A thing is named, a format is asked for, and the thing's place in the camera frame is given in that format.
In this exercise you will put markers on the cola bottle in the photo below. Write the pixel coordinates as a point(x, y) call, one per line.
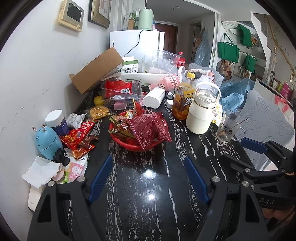
point(182, 60)

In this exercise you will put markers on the clear plastic box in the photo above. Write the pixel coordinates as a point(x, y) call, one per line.
point(134, 97)

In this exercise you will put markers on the thin metal stirrer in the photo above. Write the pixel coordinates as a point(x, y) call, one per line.
point(240, 122)

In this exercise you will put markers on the clear zip bag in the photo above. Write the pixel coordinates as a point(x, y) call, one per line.
point(165, 60)

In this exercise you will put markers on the white grey snack packet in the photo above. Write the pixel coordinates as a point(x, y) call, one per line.
point(76, 120)

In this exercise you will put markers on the small cardboard carton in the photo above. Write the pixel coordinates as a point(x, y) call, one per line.
point(130, 24)

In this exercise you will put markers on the orange spicy sachet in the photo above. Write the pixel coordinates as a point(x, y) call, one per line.
point(83, 151)

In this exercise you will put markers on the pink paper cup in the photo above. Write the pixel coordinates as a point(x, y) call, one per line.
point(166, 82)

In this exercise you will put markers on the small metal can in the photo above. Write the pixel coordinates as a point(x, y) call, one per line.
point(170, 95)

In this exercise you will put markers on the dark blue jar white lid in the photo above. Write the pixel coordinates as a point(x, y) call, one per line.
point(57, 121)

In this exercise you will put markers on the yellow lemon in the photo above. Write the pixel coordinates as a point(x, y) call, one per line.
point(99, 100)

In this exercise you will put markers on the red packet with label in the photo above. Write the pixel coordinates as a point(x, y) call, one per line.
point(118, 88)

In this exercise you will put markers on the pink gift boxes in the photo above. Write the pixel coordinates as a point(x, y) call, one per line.
point(285, 92)

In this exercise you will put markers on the cartoon print bag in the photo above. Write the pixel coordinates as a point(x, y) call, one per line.
point(224, 69)

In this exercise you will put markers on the white tray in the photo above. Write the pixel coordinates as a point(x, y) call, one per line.
point(143, 77)

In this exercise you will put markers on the glass mug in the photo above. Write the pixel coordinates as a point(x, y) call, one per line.
point(226, 133)

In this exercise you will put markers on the white fridge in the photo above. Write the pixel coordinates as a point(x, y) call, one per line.
point(124, 41)

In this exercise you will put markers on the cardboard box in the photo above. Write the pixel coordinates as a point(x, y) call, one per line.
point(97, 69)

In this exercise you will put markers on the white tissue paper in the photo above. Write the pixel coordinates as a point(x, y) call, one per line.
point(40, 171)

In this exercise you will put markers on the red gold snack packet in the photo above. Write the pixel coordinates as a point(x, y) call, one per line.
point(71, 140)

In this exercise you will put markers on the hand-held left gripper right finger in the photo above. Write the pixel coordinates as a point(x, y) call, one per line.
point(196, 180)

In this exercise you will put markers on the grey leaf-print chair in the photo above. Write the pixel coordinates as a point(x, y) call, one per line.
point(270, 125)

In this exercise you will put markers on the blue plastic bag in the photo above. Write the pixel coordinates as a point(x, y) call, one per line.
point(235, 95)

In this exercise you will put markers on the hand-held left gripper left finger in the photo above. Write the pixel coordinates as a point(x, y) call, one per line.
point(101, 178)

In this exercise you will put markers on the pink green printed packet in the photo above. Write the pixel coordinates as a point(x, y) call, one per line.
point(75, 168)

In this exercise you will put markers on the yellow crispy snack bag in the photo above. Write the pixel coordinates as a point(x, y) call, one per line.
point(99, 112)

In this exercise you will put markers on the white flat device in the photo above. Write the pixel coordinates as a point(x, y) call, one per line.
point(34, 199)

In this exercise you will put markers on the green tote bag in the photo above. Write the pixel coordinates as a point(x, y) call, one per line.
point(229, 52)
point(244, 34)
point(250, 63)

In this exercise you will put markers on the person's right hand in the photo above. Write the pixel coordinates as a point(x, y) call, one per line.
point(282, 214)

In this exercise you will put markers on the small white charger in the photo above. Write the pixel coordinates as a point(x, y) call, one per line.
point(169, 104)

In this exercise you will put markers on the yellow smiley print bag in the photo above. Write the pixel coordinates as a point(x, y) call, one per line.
point(216, 114)

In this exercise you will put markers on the red plastic basket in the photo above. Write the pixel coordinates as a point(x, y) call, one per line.
point(128, 144)

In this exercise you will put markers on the hanging clear plastic bag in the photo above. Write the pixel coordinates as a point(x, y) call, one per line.
point(202, 51)

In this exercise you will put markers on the white cylinder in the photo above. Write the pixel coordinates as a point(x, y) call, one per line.
point(153, 98)

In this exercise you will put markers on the dark red snack packet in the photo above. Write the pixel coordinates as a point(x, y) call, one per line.
point(143, 132)
point(163, 129)

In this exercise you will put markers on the orange drink bottle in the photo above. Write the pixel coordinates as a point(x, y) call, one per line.
point(181, 102)

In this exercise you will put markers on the pale green cylinder appliance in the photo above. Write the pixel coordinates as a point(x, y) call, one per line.
point(145, 19)

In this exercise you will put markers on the white kettle jug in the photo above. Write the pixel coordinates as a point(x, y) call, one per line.
point(200, 115)

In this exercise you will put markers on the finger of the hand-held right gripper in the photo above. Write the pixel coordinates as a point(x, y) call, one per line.
point(233, 165)
point(253, 145)

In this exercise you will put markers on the framed picture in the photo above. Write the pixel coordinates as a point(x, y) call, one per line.
point(100, 11)

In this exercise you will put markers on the white green carton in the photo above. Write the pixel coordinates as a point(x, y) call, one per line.
point(130, 66)

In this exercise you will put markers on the pink round item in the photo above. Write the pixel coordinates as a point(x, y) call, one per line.
point(57, 175)

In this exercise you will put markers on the wall intercom panel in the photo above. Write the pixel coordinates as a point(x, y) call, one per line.
point(71, 14)

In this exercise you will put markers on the long red snack packet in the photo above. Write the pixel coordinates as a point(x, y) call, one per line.
point(86, 128)

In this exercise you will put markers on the light blue round humidifier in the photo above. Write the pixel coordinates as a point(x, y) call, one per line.
point(47, 141)

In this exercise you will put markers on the dark brown snack wrapper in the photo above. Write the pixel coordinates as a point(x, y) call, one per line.
point(119, 120)

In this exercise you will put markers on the brown wooden door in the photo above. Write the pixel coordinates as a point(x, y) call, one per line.
point(167, 37)

